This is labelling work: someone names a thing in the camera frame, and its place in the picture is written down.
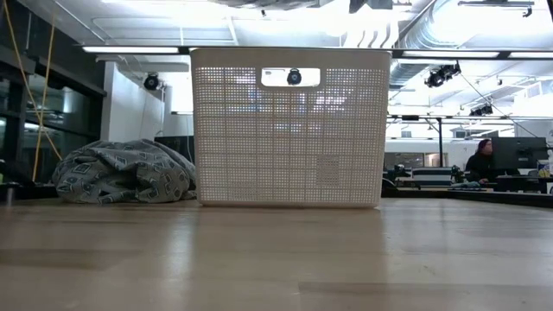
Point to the white perforated plastic basket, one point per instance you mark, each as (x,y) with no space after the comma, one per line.
(281,129)

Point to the small black monitor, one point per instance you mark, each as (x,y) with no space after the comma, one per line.
(177,147)

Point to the grey patterned cloth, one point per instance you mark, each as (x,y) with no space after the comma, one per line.
(125,173)

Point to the striped storage box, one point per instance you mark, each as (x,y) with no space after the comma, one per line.
(432,177)

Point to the person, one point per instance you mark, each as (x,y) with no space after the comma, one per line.
(479,166)

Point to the large black computer monitor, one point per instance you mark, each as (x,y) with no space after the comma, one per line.
(518,151)

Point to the black round ceiling camera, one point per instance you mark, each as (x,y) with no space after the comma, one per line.
(294,77)
(151,82)

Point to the black overhead frame beam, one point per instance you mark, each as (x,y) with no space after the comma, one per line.
(183,50)

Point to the black vertical post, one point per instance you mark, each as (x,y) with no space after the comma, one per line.
(440,142)

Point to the black camera cluster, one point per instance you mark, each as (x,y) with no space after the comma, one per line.
(440,75)

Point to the small black ceiling camera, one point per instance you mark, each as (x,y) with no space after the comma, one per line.
(481,110)

